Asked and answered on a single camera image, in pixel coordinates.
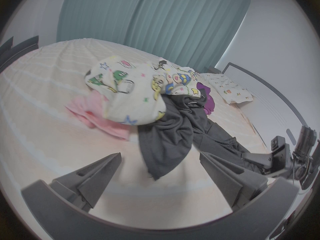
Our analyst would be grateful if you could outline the blue-green curtain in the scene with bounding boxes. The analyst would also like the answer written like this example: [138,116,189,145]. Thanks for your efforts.
[56,0,254,71]

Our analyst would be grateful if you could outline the black T-shirt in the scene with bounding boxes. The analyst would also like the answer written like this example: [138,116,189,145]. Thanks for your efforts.
[139,88,265,181]

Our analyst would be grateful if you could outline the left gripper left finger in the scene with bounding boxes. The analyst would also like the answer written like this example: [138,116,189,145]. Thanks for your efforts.
[51,152,122,212]

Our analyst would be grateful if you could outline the bed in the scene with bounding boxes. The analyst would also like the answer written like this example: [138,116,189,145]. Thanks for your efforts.
[0,38,312,226]

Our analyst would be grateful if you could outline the pink garment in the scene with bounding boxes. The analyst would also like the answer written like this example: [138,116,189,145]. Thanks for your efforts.
[65,91,130,141]

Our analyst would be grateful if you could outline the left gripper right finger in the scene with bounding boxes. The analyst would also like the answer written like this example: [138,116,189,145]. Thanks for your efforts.
[199,151,268,208]

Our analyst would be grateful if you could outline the white printed pyjama top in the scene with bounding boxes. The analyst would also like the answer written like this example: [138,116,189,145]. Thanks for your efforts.
[84,56,202,126]

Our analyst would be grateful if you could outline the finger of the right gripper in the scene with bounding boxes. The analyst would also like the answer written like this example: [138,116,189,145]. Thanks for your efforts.
[241,152,273,165]

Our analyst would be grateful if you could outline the purple satin garment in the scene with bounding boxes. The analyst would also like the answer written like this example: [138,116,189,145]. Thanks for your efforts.
[196,82,216,115]

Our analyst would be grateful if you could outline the white printed pillow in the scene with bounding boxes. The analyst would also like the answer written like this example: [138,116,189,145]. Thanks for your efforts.
[200,73,254,104]

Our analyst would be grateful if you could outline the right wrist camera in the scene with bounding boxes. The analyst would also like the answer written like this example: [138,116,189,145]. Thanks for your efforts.
[271,135,292,159]

